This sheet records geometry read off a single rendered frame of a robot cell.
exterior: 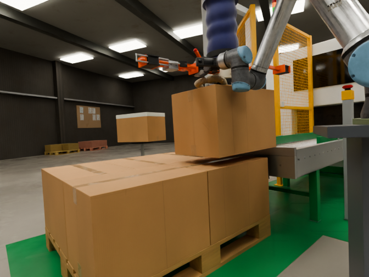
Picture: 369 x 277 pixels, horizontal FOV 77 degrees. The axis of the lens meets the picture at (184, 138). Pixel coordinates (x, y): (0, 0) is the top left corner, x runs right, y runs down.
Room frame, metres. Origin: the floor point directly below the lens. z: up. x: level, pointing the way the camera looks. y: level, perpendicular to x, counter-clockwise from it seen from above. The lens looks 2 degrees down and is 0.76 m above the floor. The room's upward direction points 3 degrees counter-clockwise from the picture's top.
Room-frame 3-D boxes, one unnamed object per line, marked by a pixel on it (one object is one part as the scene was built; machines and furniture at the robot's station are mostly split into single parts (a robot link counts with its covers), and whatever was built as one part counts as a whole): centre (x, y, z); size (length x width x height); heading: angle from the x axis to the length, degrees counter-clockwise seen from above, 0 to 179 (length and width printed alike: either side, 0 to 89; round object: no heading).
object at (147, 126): (3.44, 0.64, 0.82); 0.60 x 0.40 x 0.40; 58
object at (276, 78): (3.26, -1.59, 1.05); 1.17 x 0.10 x 2.10; 130
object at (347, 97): (1.78, -1.27, 0.50); 0.07 x 0.07 x 1.00; 40
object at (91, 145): (11.04, 4.38, 0.21); 1.23 x 0.89 x 0.43; 156
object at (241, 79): (1.21, -0.31, 1.01); 0.12 x 0.09 x 0.12; 133
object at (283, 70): (1.61, -0.69, 1.14); 0.09 x 0.08 x 0.05; 41
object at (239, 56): (1.21, -0.30, 1.12); 0.12 x 0.09 x 0.10; 40
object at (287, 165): (1.79, -0.50, 0.48); 0.70 x 0.03 x 0.15; 40
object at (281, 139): (2.98, -1.49, 0.60); 1.60 x 0.11 x 0.09; 130
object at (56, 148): (9.61, 5.09, 0.20); 1.11 x 0.76 x 0.40; 156
